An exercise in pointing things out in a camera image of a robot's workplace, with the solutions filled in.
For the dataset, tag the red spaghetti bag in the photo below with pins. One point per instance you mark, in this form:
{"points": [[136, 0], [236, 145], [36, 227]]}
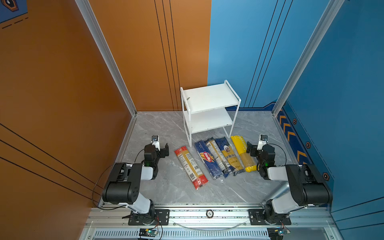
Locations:
{"points": [[191, 167]]}

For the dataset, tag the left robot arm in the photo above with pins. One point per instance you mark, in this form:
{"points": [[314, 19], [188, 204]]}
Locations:
{"points": [[123, 185]]}

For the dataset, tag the aluminium front rail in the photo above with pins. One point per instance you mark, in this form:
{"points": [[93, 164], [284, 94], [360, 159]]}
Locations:
{"points": [[230, 222]]}

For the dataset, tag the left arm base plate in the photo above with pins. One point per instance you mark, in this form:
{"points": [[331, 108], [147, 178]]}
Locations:
{"points": [[157, 216]]}

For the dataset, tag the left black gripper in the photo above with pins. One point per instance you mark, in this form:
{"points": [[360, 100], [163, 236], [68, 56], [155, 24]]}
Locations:
{"points": [[162, 151]]}

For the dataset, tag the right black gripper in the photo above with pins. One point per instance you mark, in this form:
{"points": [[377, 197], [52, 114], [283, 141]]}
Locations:
{"points": [[253, 151]]}

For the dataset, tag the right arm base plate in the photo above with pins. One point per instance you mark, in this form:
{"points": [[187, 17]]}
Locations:
{"points": [[260, 217]]}

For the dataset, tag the circuit board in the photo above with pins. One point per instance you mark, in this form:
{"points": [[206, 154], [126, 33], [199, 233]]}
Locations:
{"points": [[277, 233], [148, 234]]}

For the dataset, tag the white two-tier shelf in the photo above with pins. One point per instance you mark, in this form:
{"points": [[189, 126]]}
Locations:
{"points": [[209, 108]]}

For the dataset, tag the blue yellow spaghetti bag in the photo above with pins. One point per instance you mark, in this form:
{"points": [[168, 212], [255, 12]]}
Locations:
{"points": [[231, 159]]}

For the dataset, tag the round rail knob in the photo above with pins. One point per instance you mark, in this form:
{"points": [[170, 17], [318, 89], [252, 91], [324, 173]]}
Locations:
{"points": [[209, 214]]}

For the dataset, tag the blue Barilla spaghetti bag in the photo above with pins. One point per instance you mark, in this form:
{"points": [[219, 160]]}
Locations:
{"points": [[208, 159]]}

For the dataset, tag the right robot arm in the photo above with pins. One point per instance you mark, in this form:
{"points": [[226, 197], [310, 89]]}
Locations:
{"points": [[306, 186]]}

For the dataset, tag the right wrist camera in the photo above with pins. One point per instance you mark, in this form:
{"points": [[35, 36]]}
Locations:
{"points": [[263, 140]]}

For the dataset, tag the left circuit board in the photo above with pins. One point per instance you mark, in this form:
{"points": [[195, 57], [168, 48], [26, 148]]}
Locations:
{"points": [[148, 234]]}

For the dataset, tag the right circuit board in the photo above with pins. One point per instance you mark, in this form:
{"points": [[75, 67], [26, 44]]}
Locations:
{"points": [[277, 233]]}

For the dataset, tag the clear white-label spaghetti bag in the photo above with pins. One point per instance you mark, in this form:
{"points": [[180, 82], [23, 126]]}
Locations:
{"points": [[219, 157]]}

